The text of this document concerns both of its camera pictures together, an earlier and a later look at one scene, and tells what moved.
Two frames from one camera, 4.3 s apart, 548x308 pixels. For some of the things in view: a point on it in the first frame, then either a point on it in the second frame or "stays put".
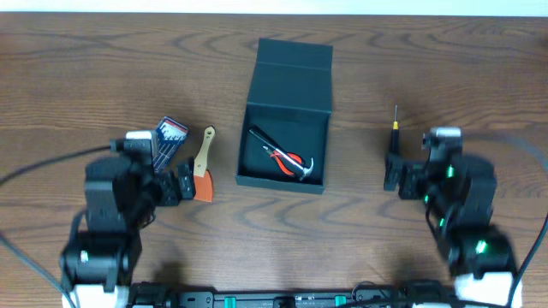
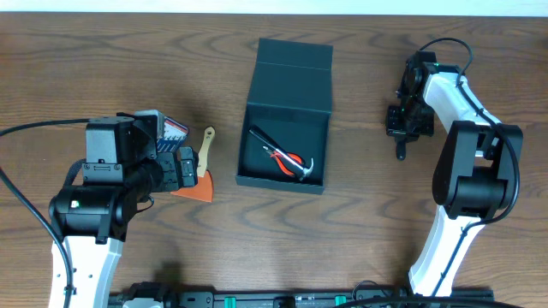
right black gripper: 415,171 to 393,127
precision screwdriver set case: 171,134 stays put
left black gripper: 172,188 to 187,167
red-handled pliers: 276,154 stays put
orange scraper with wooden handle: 203,183 stays put
